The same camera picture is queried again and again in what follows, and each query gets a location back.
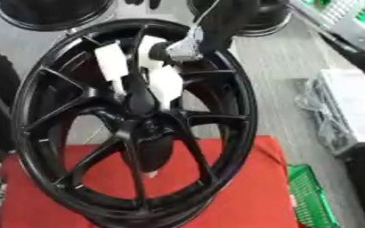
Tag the green plastic basket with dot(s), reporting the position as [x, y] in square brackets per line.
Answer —
[307, 199]

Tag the white pin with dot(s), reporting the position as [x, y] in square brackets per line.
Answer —
[111, 61]

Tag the white box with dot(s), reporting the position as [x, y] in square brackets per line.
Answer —
[359, 104]

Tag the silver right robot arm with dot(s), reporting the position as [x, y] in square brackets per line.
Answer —
[346, 20]

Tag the black spoked wheel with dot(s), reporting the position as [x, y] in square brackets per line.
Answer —
[227, 98]

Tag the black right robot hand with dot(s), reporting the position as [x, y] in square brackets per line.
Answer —
[227, 20]

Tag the clear plastic bag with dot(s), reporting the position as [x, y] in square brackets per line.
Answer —
[320, 115]

